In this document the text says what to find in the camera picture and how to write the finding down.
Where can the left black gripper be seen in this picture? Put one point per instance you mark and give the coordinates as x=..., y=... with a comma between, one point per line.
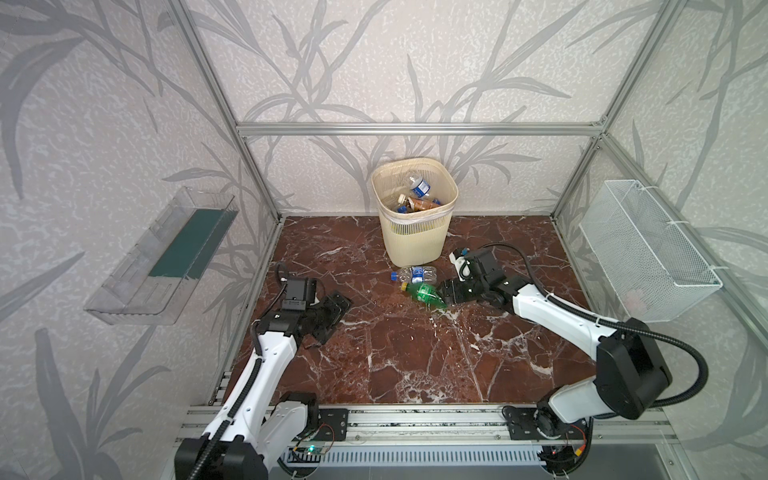
x=324, y=313

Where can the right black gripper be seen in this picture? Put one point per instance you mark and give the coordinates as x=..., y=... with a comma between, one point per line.
x=455, y=290

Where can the green bottle yellow cap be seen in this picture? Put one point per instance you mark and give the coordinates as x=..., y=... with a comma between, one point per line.
x=424, y=293

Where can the small bottle blue cap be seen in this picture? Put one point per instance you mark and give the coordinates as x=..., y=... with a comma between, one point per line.
x=415, y=274

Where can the clear bottle blue label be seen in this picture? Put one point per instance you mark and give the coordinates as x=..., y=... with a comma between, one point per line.
x=419, y=186

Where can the brown Nescafe coffee bottle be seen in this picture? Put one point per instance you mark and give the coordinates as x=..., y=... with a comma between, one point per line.
x=408, y=204

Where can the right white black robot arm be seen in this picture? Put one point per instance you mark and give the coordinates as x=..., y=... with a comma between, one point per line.
x=631, y=371

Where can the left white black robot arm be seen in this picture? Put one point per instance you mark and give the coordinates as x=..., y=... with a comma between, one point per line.
x=247, y=437

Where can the cream ribbed waste bin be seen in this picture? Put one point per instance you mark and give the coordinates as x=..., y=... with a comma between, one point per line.
x=414, y=238

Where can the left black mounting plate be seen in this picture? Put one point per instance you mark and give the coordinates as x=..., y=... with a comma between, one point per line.
x=327, y=425

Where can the black mounting plate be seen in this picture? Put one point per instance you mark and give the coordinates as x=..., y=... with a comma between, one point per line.
x=327, y=425
x=531, y=423

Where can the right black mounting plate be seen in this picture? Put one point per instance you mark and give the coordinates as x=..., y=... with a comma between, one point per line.
x=531, y=423

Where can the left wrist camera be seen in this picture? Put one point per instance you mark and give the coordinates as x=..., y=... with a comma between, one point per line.
x=300, y=294

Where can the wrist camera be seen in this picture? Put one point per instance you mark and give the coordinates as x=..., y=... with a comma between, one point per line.
x=476, y=264
x=300, y=294

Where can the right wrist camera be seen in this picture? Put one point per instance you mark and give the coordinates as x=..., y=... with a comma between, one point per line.
x=476, y=264

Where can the clear plastic wall tray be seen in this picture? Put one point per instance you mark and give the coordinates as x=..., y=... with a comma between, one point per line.
x=157, y=277

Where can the aluminium frame bar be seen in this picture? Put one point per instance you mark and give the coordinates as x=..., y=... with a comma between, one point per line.
x=255, y=129

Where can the white wire mesh basket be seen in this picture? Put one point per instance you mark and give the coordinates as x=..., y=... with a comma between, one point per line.
x=654, y=268

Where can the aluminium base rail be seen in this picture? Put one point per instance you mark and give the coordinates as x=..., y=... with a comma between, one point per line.
x=401, y=435

